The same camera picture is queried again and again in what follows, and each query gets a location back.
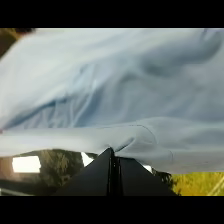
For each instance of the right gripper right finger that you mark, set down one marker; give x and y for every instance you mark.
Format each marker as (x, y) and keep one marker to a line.
(143, 180)

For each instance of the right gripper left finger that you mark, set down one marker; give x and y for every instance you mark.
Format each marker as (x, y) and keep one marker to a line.
(90, 178)

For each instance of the light blue shirt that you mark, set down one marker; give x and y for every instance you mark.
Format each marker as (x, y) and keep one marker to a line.
(113, 90)

